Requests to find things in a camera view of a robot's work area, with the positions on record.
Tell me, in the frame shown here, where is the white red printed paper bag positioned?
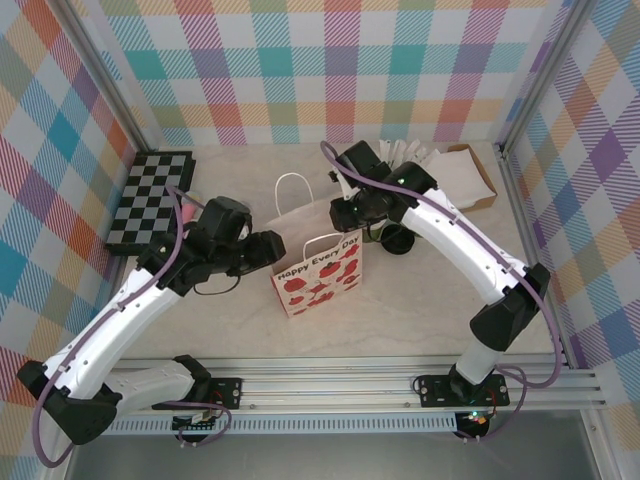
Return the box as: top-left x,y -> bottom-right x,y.
264,172 -> 364,320

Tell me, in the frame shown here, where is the stack of paper cups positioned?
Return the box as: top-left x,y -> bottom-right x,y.
364,219 -> 389,246

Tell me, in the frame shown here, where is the white napkin stack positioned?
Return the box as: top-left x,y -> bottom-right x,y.
424,149 -> 489,209

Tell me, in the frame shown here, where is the black grey chessboard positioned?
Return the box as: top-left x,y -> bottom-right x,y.
104,151 -> 196,257

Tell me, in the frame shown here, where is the brown cardboard napkin box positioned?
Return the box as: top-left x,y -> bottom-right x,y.
447,143 -> 499,214

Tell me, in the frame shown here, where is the small left control board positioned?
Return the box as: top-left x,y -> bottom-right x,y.
172,410 -> 221,435

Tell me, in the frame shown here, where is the small control board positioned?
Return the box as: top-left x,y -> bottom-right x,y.
459,408 -> 492,434
172,410 -> 221,435

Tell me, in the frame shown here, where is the grey metal panel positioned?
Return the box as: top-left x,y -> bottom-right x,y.
64,433 -> 601,480

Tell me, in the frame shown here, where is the small right control board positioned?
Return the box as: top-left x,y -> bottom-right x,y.
459,408 -> 492,434

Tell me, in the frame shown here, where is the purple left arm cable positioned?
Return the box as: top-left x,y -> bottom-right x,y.
32,184 -> 234,469

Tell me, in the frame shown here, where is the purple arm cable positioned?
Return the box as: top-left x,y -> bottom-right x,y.
319,141 -> 561,446
32,184 -> 234,469

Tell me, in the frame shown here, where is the aluminium side rail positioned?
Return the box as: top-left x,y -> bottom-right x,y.
497,142 -> 574,371

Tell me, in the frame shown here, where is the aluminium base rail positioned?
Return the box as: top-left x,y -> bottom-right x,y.
54,355 -> 609,414

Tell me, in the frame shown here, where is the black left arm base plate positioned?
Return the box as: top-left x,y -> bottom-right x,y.
199,377 -> 244,412

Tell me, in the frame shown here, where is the white slotted cable duct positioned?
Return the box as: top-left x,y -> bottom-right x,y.
79,418 -> 459,435

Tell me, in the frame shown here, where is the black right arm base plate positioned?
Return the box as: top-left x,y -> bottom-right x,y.
417,374 -> 511,409

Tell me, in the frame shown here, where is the aluminium right frame post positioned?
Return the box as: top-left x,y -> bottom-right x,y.
497,0 -> 597,151

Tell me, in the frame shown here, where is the aluminium frame post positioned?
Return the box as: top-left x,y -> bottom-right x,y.
52,0 -> 164,154
497,0 -> 597,151

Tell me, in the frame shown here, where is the aluminium left frame post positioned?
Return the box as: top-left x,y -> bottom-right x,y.
52,0 -> 164,154

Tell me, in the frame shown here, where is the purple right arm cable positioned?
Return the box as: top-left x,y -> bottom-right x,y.
319,141 -> 561,446

